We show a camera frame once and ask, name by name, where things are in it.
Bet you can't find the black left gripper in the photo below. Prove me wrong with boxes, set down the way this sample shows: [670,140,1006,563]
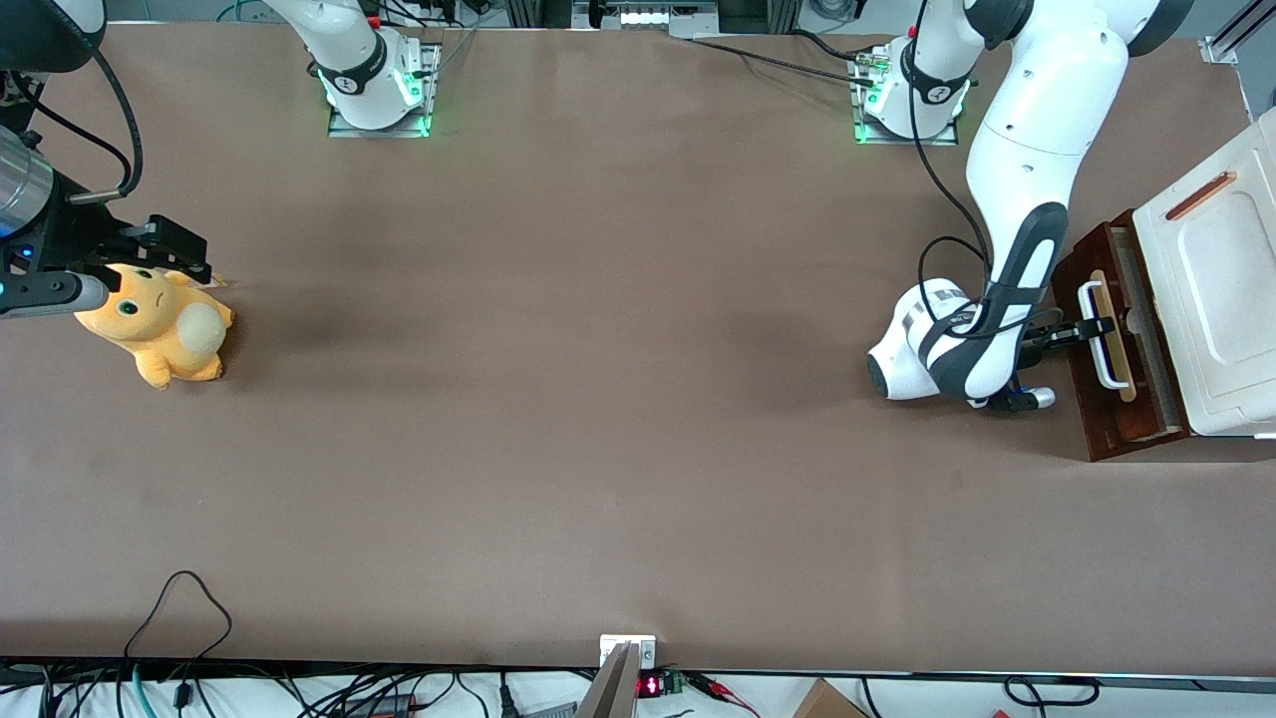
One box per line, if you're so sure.
[1017,317,1116,375]

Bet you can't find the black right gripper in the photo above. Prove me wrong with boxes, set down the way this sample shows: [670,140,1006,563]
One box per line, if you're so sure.
[10,172,212,287]

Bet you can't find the dark wood drawer white handle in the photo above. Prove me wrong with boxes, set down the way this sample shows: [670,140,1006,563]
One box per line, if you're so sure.
[1052,209,1189,455]

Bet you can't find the white drawer cabinet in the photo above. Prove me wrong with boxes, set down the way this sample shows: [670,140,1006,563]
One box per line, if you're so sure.
[1092,105,1276,462]

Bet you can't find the yellow plush toy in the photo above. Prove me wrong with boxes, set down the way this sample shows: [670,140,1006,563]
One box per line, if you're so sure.
[75,263,236,391]

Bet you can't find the brown cardboard box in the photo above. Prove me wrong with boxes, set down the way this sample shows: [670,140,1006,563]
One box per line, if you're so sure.
[793,678,870,718]

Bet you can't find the black power adapter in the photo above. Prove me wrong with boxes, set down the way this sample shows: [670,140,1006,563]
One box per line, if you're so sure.
[344,693,418,718]

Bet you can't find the red clip leads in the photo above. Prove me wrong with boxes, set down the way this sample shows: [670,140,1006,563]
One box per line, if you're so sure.
[688,673,761,715]

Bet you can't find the white lit device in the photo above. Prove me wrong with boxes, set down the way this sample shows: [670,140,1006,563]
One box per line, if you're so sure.
[573,0,719,39]

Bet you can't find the grey metal bar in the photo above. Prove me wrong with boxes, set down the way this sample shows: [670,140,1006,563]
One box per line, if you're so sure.
[576,643,640,718]

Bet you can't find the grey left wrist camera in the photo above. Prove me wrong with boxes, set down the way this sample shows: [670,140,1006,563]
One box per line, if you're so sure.
[982,385,1056,413]

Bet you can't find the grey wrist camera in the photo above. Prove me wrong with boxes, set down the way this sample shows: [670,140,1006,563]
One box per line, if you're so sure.
[982,385,1056,413]
[0,271,111,320]

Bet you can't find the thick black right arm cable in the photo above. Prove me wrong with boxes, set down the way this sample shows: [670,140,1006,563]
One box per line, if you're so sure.
[70,45,146,205]

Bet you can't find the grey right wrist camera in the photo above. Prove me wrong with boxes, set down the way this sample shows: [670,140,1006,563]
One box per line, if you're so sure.
[0,271,111,320]

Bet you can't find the brown wooden cabinet handle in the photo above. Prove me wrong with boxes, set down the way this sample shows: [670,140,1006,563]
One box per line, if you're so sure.
[1164,171,1239,221]

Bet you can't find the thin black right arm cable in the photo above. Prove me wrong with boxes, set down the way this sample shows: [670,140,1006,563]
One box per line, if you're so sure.
[5,75,131,171]

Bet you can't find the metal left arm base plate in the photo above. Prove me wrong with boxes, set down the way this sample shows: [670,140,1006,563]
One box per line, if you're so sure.
[850,45,963,147]

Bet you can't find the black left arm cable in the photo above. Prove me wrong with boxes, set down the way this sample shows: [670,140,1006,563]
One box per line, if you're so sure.
[905,0,1063,345]

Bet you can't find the aluminium frame profile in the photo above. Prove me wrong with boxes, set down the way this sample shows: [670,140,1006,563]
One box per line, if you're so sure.
[1201,0,1276,66]

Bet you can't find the black oval cable loop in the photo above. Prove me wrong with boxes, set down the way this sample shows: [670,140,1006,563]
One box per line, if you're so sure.
[1002,675,1101,709]

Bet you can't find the short black table cable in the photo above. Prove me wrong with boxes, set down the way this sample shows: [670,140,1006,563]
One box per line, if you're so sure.
[793,28,864,64]

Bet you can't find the long black table cable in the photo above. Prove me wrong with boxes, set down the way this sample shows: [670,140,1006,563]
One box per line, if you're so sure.
[688,35,878,89]

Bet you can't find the black looped cable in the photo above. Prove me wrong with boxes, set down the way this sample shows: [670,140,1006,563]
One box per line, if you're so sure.
[125,570,233,711]

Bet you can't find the white metal bracket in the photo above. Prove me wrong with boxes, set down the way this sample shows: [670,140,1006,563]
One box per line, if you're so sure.
[599,634,658,669]

